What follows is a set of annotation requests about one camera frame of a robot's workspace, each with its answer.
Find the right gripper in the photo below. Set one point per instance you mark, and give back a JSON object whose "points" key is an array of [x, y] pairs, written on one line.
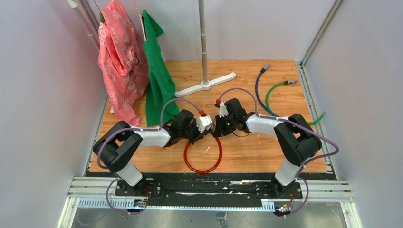
{"points": [[220, 130]]}

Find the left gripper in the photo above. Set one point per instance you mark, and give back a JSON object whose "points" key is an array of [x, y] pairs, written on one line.
{"points": [[199, 135]]}

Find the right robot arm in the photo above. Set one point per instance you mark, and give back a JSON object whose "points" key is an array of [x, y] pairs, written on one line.
{"points": [[294, 136]]}

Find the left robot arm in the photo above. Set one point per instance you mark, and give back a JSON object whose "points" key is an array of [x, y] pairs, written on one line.
{"points": [[116, 148]]}

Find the green t-shirt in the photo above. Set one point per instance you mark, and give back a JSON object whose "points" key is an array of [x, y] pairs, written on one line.
{"points": [[161, 88]]}

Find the white clothes rack stand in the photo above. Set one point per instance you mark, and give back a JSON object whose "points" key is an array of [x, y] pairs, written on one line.
{"points": [[205, 84]]}

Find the pink patterned garment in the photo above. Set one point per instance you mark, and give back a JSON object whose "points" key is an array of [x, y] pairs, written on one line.
{"points": [[122, 61]]}

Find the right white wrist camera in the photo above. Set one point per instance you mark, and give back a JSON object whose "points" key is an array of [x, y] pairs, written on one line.
{"points": [[222, 108]]}

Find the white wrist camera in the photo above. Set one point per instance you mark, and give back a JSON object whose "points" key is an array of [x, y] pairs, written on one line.
{"points": [[222, 108], [203, 122]]}

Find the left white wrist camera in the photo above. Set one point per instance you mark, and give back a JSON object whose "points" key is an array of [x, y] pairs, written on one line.
{"points": [[203, 122]]}

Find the green cable lock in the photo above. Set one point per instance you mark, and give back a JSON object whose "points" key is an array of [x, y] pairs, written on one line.
{"points": [[274, 92]]}

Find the aluminium frame rail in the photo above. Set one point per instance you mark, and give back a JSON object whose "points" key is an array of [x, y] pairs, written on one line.
{"points": [[99, 192]]}

